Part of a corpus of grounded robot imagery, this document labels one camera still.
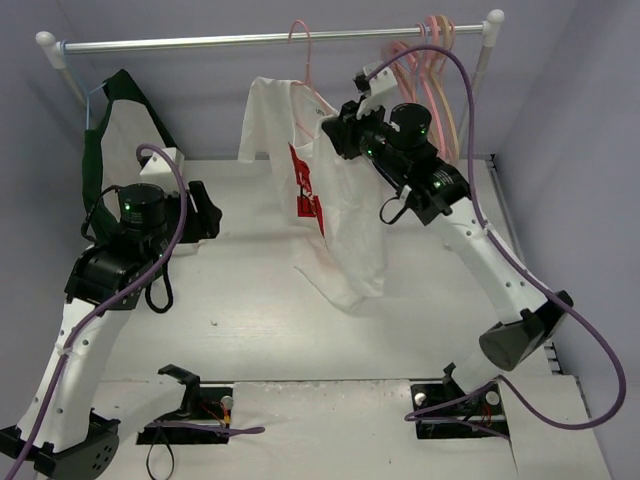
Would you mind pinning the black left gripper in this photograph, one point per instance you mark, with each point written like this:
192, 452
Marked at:
198, 215

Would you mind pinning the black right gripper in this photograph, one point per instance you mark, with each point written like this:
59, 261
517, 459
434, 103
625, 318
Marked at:
342, 133

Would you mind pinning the white t-shirt red logo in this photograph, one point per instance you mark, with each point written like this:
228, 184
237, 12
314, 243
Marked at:
333, 203

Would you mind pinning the pink wire hanger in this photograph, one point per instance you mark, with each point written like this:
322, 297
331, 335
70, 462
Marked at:
305, 60

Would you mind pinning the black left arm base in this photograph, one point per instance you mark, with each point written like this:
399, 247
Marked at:
202, 403

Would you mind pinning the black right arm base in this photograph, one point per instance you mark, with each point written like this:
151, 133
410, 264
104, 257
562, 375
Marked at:
442, 411

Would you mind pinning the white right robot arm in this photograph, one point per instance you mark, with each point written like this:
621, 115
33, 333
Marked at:
397, 145

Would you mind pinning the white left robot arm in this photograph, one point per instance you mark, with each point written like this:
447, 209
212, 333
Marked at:
66, 433

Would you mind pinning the green and white hanging shirt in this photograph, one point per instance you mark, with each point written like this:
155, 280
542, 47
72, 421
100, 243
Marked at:
109, 156

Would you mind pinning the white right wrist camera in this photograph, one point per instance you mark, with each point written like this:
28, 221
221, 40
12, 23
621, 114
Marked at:
375, 83

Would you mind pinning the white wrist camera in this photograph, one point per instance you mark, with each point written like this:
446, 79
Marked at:
375, 83
156, 171

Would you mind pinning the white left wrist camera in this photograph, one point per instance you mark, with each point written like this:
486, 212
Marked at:
156, 171

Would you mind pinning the pink hanger on rail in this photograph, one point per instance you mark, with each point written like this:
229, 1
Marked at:
442, 34

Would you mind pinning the blue wire hanger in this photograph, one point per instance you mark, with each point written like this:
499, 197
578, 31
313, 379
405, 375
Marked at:
88, 93

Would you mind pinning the silver clothes rail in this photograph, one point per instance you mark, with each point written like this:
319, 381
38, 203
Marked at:
57, 52

